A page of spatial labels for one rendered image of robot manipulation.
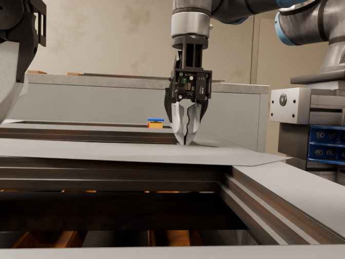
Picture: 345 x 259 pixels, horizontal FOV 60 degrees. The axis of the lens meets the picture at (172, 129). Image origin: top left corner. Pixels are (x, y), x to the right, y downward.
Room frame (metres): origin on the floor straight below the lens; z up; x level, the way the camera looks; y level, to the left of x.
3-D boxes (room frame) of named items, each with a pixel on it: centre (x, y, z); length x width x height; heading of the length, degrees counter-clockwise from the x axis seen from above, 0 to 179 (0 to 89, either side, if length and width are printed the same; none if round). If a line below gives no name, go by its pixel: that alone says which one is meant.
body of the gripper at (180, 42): (0.59, -0.03, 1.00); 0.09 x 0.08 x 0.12; 7
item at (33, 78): (1.60, 0.24, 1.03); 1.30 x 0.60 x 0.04; 97
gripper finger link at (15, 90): (0.33, 0.18, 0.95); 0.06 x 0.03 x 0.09; 7
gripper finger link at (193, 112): (0.59, -0.04, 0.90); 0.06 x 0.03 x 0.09; 7
